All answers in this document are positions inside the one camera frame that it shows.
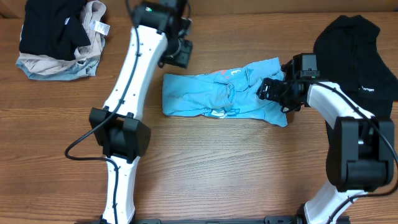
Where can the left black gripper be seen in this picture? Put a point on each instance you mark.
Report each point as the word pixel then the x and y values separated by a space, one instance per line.
pixel 183 58

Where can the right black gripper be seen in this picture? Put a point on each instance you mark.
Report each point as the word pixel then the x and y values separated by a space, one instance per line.
pixel 273 97

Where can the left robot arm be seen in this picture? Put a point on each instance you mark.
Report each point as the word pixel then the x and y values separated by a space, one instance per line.
pixel 157 38

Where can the black garment on pile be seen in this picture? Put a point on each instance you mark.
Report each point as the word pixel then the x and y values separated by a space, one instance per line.
pixel 53 28

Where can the light blue printed t-shirt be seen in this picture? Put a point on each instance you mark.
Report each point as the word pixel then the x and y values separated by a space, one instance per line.
pixel 224 94

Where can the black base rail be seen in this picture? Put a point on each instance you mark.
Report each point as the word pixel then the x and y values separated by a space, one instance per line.
pixel 214 221

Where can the light blue denim garment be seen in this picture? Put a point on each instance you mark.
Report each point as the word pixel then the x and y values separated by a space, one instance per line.
pixel 81 69

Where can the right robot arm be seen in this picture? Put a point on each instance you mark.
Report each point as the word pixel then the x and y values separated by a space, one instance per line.
pixel 361 157

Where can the beige folded pants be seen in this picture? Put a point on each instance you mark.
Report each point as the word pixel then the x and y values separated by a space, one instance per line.
pixel 90 18

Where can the black shirt on right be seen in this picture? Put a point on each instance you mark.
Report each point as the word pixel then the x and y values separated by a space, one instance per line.
pixel 347 55

